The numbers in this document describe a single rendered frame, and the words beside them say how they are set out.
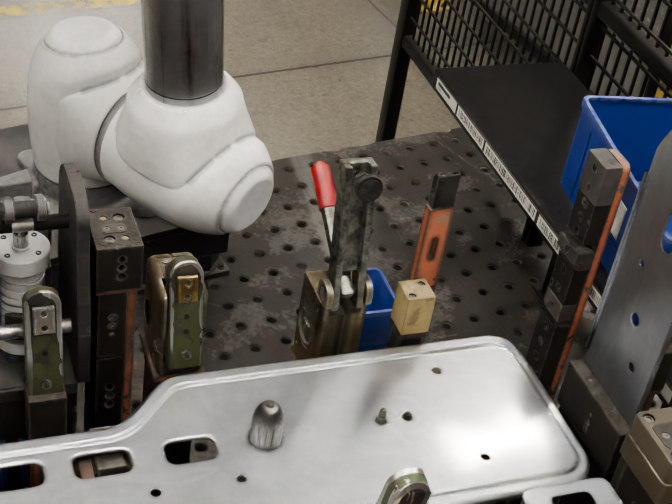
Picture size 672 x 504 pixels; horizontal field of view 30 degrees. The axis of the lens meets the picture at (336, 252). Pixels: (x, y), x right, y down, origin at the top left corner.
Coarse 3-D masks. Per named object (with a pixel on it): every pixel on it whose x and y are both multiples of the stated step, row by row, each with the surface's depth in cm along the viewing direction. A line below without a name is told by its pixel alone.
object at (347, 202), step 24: (360, 168) 130; (336, 192) 131; (360, 192) 127; (336, 216) 132; (360, 216) 133; (336, 240) 133; (360, 240) 134; (336, 264) 134; (360, 264) 135; (336, 288) 135; (360, 288) 136
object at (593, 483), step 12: (588, 480) 128; (600, 480) 128; (528, 492) 125; (540, 492) 126; (552, 492) 126; (564, 492) 126; (576, 492) 126; (588, 492) 127; (600, 492) 127; (612, 492) 127
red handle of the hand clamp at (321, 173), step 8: (312, 168) 140; (320, 168) 140; (328, 168) 140; (312, 176) 140; (320, 176) 140; (328, 176) 140; (320, 184) 139; (328, 184) 139; (320, 192) 139; (328, 192) 139; (320, 200) 139; (328, 200) 139; (320, 208) 139; (328, 208) 139; (328, 216) 138; (328, 224) 138; (328, 232) 138; (328, 240) 138; (344, 272) 137; (344, 280) 136; (344, 288) 136; (352, 288) 136; (344, 296) 136
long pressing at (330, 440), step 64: (192, 384) 131; (256, 384) 132; (320, 384) 134; (384, 384) 135; (448, 384) 136; (512, 384) 138; (0, 448) 120; (64, 448) 122; (128, 448) 123; (256, 448) 125; (320, 448) 126; (384, 448) 128; (448, 448) 129; (512, 448) 130; (576, 448) 132
